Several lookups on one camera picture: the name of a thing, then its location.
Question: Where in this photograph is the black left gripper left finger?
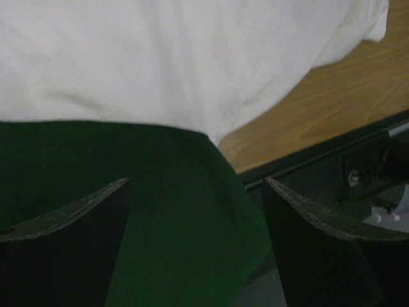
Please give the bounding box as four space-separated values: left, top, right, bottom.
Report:
1 178 132 306

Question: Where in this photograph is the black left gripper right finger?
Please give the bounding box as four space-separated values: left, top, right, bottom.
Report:
263 178 408 306

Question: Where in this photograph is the white and green t-shirt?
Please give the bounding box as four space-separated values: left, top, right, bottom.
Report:
1 1 389 306

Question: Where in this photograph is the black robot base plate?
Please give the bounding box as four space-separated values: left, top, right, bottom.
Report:
233 112 408 306

